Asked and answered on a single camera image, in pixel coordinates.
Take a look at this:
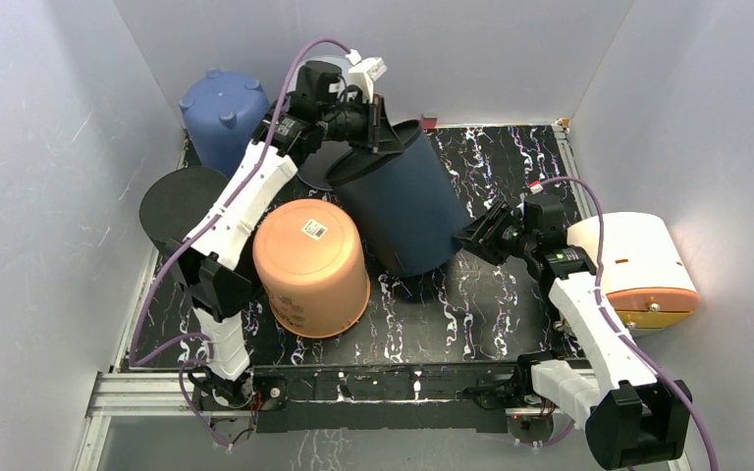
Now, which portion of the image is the grey plastic bucket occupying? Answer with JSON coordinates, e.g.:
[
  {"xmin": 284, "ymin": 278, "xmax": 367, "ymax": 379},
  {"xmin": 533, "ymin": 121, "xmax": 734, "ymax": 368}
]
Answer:
[{"xmin": 286, "ymin": 54, "xmax": 365, "ymax": 193}]

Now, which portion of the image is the white and orange container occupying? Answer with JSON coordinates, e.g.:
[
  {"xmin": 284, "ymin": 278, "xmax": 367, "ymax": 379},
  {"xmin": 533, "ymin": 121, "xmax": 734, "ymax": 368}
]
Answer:
[{"xmin": 602, "ymin": 212, "xmax": 699, "ymax": 331}]

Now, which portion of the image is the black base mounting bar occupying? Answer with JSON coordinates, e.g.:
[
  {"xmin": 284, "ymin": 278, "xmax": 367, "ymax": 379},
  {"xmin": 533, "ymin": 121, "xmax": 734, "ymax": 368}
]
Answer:
[{"xmin": 253, "ymin": 361, "xmax": 557, "ymax": 434}]

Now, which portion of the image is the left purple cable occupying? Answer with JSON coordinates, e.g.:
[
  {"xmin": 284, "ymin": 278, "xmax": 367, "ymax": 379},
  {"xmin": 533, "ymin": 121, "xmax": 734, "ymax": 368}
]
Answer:
[{"xmin": 128, "ymin": 37, "xmax": 354, "ymax": 449}]

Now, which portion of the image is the blue plastic bucket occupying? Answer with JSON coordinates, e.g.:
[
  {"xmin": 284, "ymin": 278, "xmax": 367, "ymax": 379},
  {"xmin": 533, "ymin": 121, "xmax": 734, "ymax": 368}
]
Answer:
[{"xmin": 179, "ymin": 69, "xmax": 270, "ymax": 178}]

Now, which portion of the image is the large black bucket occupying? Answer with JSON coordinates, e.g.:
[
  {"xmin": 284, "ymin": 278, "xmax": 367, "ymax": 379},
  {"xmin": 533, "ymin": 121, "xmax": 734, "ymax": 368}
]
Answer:
[{"xmin": 139, "ymin": 167, "xmax": 262, "ymax": 318}]

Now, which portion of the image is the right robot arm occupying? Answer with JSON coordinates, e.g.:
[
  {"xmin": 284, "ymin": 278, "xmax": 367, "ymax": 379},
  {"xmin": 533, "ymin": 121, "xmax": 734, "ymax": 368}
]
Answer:
[{"xmin": 455, "ymin": 194, "xmax": 691, "ymax": 470}]

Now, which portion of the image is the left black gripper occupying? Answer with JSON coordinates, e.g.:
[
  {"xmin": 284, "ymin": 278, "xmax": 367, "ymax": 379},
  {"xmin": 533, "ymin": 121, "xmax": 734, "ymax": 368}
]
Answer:
[{"xmin": 320, "ymin": 95, "xmax": 406, "ymax": 157}]

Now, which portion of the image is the orange bucket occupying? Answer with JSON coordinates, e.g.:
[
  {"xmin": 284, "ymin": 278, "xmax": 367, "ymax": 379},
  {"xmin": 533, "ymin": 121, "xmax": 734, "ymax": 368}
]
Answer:
[{"xmin": 252, "ymin": 198, "xmax": 371, "ymax": 339}]

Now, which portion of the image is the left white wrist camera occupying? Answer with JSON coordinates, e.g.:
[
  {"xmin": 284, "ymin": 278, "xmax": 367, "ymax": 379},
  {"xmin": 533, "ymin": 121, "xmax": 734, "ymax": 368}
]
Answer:
[{"xmin": 345, "ymin": 49, "xmax": 387, "ymax": 103}]

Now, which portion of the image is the small red block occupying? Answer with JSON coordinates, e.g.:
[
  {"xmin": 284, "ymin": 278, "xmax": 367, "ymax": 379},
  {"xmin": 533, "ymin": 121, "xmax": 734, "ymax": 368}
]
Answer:
[{"xmin": 420, "ymin": 114, "xmax": 438, "ymax": 130}]

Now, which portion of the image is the dark blue bucket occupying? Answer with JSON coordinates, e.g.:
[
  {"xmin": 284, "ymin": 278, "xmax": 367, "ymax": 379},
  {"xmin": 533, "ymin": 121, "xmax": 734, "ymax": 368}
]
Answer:
[{"xmin": 326, "ymin": 120, "xmax": 470, "ymax": 278}]

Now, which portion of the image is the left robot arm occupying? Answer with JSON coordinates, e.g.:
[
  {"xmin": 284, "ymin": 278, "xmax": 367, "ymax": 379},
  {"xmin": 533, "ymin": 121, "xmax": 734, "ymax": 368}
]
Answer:
[{"xmin": 162, "ymin": 51, "xmax": 404, "ymax": 408}]

